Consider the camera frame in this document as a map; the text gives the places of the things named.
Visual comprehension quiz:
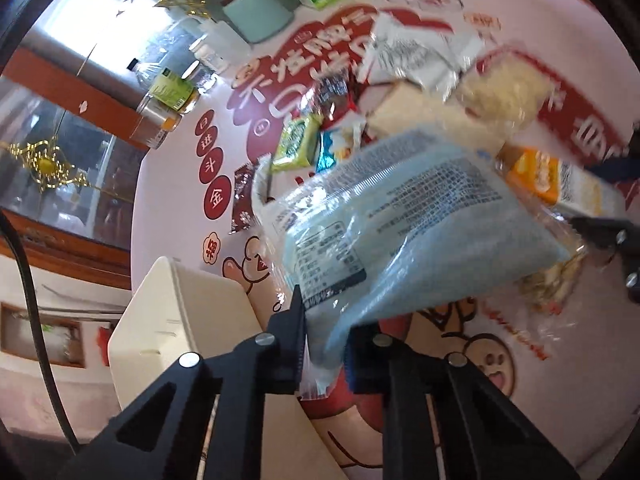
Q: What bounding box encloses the white silver snack packet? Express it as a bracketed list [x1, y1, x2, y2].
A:
[359, 11, 487, 92]

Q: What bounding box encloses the green labelled jar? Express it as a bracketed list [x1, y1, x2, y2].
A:
[149, 71, 199, 112]

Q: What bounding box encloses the orange snack packet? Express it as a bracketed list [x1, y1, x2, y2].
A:
[495, 144, 628, 222]

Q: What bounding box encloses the printed pink tablecloth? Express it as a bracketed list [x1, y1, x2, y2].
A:
[127, 0, 640, 480]

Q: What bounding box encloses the dark small candy packet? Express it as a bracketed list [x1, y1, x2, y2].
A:
[311, 72, 360, 117]

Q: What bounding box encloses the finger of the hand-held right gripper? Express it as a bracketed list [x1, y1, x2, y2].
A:
[592, 129, 640, 183]
[570, 214, 640, 307]

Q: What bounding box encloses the beige bread packet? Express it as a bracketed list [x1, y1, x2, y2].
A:
[366, 81, 507, 153]

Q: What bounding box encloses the mint green canister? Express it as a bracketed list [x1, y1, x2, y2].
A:
[221, 0, 296, 44]

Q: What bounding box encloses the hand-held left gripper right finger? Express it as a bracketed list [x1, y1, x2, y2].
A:
[344, 321, 581, 480]

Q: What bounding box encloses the clear cracker packet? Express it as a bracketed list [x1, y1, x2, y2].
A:
[517, 252, 588, 313]

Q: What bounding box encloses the black cable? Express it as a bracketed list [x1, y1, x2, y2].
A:
[0, 209, 82, 453]

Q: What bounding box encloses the light blue clear snack bag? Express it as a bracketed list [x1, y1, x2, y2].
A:
[257, 127, 576, 401]

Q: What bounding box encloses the clear bottle with black cap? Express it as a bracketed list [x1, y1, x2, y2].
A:
[125, 57, 201, 97]

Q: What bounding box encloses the white plastic storage bin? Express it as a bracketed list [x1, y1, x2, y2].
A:
[107, 256, 346, 480]

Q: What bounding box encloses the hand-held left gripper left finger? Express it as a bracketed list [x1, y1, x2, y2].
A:
[65, 285, 307, 480]

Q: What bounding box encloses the floss bread packet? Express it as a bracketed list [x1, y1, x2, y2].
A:
[456, 51, 552, 132]

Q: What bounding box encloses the blue snack packet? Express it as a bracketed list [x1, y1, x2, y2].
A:
[314, 127, 362, 175]

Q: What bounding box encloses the green snack packet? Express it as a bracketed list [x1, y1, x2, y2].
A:
[271, 113, 324, 172]

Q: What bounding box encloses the brown snack packet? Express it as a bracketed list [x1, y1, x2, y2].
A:
[229, 162, 272, 234]

